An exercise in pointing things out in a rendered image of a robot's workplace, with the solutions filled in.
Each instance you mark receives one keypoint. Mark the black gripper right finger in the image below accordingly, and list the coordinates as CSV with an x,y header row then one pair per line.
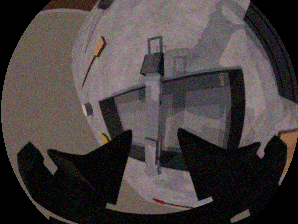
x,y
208,164

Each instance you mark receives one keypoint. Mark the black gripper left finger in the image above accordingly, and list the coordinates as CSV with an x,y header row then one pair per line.
x,y
102,169

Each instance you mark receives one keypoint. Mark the wooden board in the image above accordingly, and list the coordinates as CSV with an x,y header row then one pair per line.
x,y
290,138

